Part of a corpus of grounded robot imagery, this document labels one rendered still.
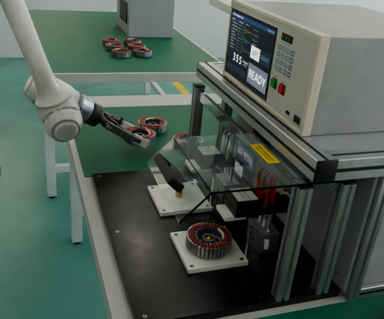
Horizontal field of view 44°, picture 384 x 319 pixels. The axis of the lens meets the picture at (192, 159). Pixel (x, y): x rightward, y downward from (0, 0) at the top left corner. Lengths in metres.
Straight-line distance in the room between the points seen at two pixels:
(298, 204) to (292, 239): 0.08
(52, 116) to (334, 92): 0.74
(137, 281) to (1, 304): 1.21
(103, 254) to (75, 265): 1.18
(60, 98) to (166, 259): 0.53
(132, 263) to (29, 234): 1.51
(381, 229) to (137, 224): 0.59
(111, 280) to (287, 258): 0.40
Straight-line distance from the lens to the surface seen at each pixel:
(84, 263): 2.39
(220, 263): 1.15
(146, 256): 1.17
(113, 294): 1.10
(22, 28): 1.39
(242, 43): 1.26
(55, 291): 2.25
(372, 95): 1.07
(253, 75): 1.19
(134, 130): 1.71
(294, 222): 0.98
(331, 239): 1.06
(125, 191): 1.42
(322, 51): 0.96
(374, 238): 1.11
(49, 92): 1.37
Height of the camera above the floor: 1.48
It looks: 26 degrees down
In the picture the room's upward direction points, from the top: 5 degrees clockwise
